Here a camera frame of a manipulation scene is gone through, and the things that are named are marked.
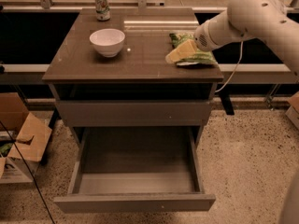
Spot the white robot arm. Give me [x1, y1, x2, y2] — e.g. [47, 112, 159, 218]
[172, 0, 298, 224]

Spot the cardboard box at right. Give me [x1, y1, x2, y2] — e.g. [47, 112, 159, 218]
[286, 91, 299, 130]

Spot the closed grey top drawer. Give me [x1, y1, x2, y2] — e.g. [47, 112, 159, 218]
[56, 101, 211, 127]

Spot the white cable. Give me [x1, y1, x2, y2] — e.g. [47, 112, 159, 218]
[214, 40, 245, 94]

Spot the grey drawer cabinet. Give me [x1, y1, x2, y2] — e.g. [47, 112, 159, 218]
[43, 8, 222, 139]

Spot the black cable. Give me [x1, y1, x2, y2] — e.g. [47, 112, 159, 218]
[0, 121, 56, 224]

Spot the open grey middle drawer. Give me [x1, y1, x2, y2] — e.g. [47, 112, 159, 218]
[54, 127, 216, 213]

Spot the green jalapeno chip bag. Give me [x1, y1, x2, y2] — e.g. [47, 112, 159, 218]
[165, 32, 217, 66]

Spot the white ceramic bowl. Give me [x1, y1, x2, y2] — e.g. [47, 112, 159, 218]
[90, 29, 125, 58]

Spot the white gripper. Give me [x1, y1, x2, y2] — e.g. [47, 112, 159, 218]
[165, 20, 222, 63]

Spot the open cardboard box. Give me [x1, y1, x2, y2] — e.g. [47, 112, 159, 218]
[0, 92, 52, 184]

